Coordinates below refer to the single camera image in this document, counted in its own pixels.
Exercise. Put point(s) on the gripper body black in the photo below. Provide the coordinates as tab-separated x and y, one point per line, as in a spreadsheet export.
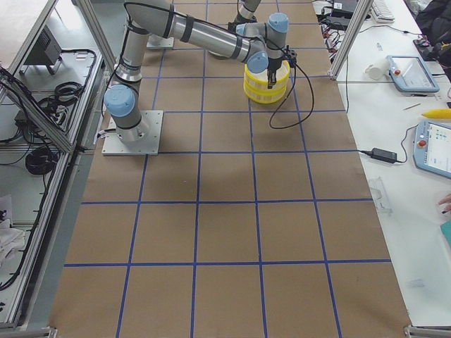
273	65

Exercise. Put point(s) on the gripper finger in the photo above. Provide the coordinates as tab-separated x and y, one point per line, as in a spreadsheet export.
271	83

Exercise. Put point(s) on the yellow steamer layer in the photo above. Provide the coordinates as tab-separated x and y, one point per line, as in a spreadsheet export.
267	96
258	82

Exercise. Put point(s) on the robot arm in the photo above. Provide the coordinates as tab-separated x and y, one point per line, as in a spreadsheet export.
259	45
245	14

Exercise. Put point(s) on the person hand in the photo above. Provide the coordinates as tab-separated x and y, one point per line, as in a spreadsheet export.
445	204

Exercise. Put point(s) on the light green plate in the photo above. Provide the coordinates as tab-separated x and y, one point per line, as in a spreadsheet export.
216	55

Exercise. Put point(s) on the white cup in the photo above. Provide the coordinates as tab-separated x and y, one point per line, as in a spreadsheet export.
378	69

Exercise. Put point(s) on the white keyboard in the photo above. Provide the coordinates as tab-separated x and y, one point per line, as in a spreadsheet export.
381	13

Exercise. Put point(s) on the black power adapter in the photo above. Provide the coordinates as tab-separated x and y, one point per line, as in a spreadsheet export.
382	155

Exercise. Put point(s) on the far teach pendant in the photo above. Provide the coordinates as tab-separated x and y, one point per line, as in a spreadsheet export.
411	75

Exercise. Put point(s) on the teach pendant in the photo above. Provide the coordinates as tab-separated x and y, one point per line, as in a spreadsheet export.
411	75
432	147

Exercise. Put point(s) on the clear plastic holder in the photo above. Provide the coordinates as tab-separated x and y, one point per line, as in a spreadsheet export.
379	196

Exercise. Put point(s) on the near teach pendant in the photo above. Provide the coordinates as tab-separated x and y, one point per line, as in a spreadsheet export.
432	147

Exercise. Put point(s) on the grey control box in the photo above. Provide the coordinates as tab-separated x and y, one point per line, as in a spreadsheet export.
46	52

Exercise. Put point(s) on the white crumpled cloth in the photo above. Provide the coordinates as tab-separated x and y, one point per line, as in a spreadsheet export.
12	239

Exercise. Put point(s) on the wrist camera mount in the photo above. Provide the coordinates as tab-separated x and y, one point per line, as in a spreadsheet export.
290	56

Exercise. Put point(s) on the aluminium frame post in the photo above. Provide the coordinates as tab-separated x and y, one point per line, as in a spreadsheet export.
357	19

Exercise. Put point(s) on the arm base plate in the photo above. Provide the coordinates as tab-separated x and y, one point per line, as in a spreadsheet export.
140	140
157	42

